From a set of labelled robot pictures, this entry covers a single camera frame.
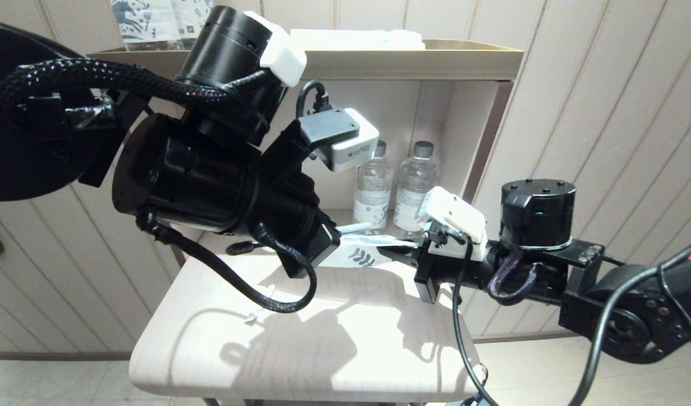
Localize braided arm cable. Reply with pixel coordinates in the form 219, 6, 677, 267
0, 56, 318, 314
486, 248, 541, 306

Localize blue patterned packages on top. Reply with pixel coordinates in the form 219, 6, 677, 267
111, 0, 184, 51

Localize braided left arm cable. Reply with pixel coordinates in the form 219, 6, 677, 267
0, 56, 318, 314

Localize braided right arm cable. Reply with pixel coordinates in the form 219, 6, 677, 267
486, 248, 541, 306

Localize white leaf-print plastic bag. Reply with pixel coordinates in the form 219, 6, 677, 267
322, 233, 420, 270

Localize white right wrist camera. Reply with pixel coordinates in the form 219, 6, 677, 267
418, 186, 488, 263

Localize small clear water bottle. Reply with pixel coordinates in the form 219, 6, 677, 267
393, 141, 440, 240
354, 141, 394, 235

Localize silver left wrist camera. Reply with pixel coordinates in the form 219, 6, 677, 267
296, 80, 380, 173

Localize large blue-print water bottle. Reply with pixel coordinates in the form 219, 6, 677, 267
174, 0, 215, 43

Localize beige wooden shelf cabinet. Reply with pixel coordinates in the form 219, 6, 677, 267
98, 79, 515, 404

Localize white blue flat packet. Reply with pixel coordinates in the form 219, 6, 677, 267
289, 29, 426, 51

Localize smooth black camera cable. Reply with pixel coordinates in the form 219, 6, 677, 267
451, 231, 691, 406

